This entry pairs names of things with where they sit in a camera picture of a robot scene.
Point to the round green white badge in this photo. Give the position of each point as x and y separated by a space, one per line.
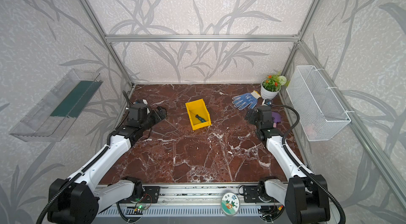
230 204

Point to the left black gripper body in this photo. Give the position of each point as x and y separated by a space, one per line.
149 119

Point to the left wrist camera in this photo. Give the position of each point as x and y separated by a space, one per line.
141 101

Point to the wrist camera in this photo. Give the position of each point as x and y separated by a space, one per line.
141 101
267 102

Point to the green handled screwdriver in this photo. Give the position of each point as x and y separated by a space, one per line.
201 119

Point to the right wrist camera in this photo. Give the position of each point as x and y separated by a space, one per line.
267 102

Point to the white pot with flowers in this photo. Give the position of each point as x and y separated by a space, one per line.
271 86

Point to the purple plastic brush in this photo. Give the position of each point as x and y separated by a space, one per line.
276 118

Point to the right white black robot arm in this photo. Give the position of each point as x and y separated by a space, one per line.
305 196

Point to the white wire mesh basket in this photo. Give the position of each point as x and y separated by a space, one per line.
322 116

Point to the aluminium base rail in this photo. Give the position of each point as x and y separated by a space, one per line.
212 194

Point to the blue white work glove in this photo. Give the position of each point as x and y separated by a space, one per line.
247 100

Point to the yellow plastic bin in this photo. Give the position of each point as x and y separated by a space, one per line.
198 114

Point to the clear plastic wall shelf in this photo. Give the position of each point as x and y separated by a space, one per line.
54 115

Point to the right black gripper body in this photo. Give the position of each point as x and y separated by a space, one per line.
258 126

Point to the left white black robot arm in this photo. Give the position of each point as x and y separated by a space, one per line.
76 199

